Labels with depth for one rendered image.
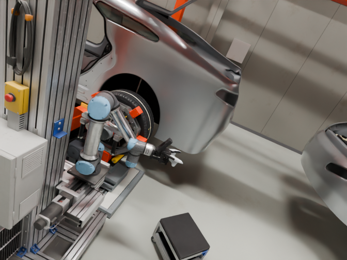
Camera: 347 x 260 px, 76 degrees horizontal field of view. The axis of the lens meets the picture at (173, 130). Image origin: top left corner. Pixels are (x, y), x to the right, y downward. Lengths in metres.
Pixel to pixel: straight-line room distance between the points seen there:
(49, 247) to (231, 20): 5.53
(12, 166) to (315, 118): 6.36
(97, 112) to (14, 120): 0.38
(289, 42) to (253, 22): 0.97
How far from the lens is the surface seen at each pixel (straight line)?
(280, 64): 6.17
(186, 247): 2.17
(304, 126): 6.69
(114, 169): 2.71
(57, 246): 2.09
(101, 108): 1.26
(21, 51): 1.22
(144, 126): 2.14
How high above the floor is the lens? 1.97
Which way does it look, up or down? 26 degrees down
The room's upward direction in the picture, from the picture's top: 22 degrees clockwise
